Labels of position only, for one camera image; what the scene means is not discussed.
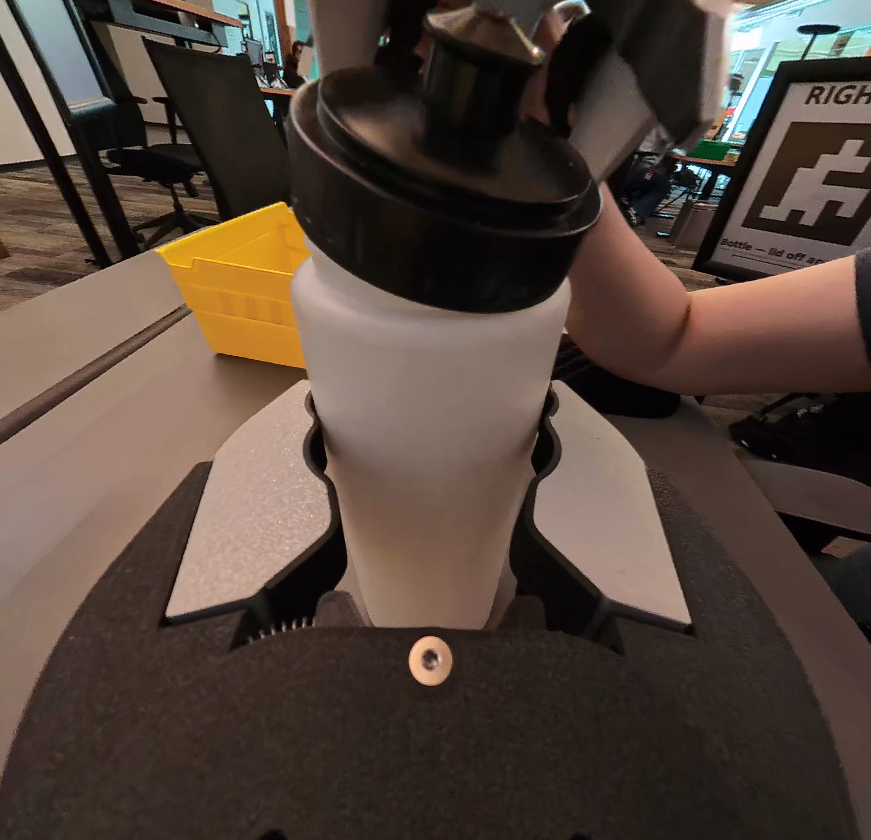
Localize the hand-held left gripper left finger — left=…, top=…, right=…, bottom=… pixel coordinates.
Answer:
left=165, top=385, right=348, bottom=626

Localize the black textured pad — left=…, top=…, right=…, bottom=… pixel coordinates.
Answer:
left=552, top=334, right=681, bottom=420

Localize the person's right forearm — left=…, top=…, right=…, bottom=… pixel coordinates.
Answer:
left=565, top=187, right=871, bottom=396

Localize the black office chair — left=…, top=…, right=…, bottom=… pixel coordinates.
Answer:
left=103, top=92, right=219, bottom=245

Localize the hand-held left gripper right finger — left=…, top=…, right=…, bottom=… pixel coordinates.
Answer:
left=511, top=385, right=692, bottom=633

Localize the white plastic bottle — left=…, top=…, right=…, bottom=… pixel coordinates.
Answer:
left=290, top=235, right=573, bottom=630

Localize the black floor lamp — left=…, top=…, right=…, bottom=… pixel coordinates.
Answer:
left=797, top=23, right=842, bottom=63

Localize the black bottle lid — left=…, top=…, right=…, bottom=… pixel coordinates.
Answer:
left=286, top=8, right=602, bottom=313

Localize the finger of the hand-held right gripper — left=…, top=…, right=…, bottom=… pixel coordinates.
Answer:
left=303, top=0, right=426, bottom=86
left=545, top=0, right=739, bottom=182

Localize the person's right hand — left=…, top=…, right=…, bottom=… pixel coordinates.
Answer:
left=524, top=0, right=600, bottom=140

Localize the black metal stand leg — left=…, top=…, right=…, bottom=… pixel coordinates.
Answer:
left=0, top=0, right=140, bottom=267

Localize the yellow plastic bin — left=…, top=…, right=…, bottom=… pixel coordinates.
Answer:
left=153, top=201, right=311, bottom=371

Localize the black framed tag sign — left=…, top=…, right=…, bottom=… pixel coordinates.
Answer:
left=692, top=58, right=871, bottom=283

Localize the grey chair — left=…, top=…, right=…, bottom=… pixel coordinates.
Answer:
left=742, top=453, right=871, bottom=542

